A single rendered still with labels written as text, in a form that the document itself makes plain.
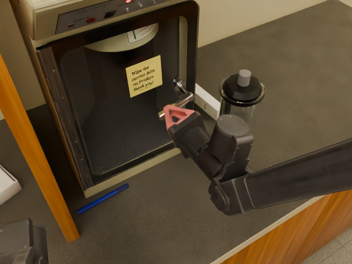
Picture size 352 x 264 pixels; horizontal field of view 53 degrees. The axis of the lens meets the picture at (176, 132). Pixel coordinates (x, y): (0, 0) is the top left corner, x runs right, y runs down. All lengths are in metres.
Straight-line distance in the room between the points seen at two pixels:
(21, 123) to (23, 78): 0.60
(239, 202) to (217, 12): 0.94
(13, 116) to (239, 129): 0.35
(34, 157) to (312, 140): 0.77
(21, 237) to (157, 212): 0.47
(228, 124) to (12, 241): 0.36
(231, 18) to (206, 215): 0.84
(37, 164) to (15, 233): 0.19
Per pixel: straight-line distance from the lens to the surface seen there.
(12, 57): 1.13
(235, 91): 0.82
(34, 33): 0.56
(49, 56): 0.62
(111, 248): 0.86
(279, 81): 1.26
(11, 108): 0.56
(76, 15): 0.53
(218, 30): 1.45
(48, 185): 0.70
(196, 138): 0.67
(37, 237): 0.50
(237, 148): 0.58
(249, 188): 0.56
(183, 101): 0.75
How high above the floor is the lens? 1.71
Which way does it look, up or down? 47 degrees down
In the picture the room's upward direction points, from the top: straight up
